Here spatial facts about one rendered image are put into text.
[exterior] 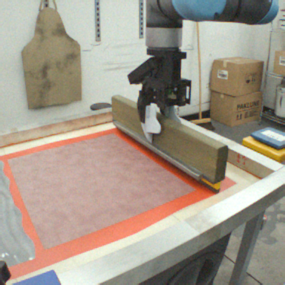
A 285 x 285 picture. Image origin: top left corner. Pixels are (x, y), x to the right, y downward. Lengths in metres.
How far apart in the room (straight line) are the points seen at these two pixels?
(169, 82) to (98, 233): 0.31
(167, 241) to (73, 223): 0.17
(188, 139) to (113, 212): 0.20
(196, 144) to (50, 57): 2.13
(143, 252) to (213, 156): 0.22
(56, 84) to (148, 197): 2.14
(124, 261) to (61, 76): 2.29
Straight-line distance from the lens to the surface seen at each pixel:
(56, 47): 2.54
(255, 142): 0.81
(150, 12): 0.57
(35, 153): 0.73
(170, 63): 0.55
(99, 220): 0.48
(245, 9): 0.53
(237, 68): 3.42
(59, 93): 2.60
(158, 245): 0.39
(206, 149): 0.52
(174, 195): 0.54
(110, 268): 0.36
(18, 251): 0.45
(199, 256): 0.60
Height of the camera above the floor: 1.26
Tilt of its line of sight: 25 degrees down
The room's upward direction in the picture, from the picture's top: straight up
